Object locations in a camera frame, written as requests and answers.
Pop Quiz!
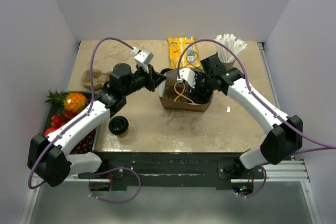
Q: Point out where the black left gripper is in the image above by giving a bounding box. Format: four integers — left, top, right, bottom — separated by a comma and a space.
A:
122, 63, 166, 97

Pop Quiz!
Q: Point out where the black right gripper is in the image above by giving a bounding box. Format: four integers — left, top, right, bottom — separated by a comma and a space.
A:
186, 70, 215, 105

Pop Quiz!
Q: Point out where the brown paper bag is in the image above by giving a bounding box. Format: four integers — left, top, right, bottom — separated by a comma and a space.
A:
158, 69, 212, 113

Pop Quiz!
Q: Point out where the black plastic cup lid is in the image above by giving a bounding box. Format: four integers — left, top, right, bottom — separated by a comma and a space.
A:
108, 116, 129, 136

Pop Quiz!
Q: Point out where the brown paper cup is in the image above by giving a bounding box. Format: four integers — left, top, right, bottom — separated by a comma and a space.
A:
116, 130, 129, 138

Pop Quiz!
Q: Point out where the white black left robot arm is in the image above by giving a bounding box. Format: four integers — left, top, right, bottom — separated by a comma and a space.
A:
27, 63, 166, 187

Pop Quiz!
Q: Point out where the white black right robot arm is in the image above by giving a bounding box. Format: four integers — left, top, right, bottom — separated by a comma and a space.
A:
177, 55, 303, 178

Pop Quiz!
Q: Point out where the grey straw holder cup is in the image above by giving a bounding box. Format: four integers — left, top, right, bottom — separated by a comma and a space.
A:
222, 60, 236, 70

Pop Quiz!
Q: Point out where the yellow snack bag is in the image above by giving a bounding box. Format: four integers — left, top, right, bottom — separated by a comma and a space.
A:
167, 36, 201, 69

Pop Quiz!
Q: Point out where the cardboard cup carrier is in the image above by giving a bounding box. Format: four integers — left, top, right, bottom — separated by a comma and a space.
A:
81, 69, 110, 90

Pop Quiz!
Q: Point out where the orange horned melon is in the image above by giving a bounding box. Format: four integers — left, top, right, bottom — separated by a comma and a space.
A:
63, 92, 88, 114

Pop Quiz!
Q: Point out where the green fruit tray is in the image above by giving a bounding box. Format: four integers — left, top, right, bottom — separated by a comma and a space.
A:
43, 90, 97, 154

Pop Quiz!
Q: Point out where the purple grapes bunch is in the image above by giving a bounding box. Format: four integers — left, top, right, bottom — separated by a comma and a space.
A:
70, 129, 97, 155

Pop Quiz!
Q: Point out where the small pineapple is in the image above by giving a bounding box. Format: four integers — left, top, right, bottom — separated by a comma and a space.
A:
45, 90, 67, 105

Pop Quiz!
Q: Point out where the red strawberries cluster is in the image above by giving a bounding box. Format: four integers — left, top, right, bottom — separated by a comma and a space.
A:
50, 111, 76, 127

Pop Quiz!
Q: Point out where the red apple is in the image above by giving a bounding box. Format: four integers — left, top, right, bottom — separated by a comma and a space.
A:
44, 126, 58, 137

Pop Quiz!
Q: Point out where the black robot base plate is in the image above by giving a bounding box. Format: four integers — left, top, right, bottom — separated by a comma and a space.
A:
79, 152, 264, 190

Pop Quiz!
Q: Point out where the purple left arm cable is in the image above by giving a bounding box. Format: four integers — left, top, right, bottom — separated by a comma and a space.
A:
27, 37, 141, 203

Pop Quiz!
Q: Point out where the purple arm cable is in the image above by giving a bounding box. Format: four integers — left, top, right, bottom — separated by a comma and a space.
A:
27, 37, 141, 203
177, 39, 336, 198

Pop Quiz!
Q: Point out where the aluminium frame rail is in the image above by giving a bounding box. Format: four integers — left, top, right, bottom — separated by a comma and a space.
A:
229, 161, 322, 223

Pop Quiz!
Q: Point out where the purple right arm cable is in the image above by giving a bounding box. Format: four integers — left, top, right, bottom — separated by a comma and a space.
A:
177, 39, 336, 198

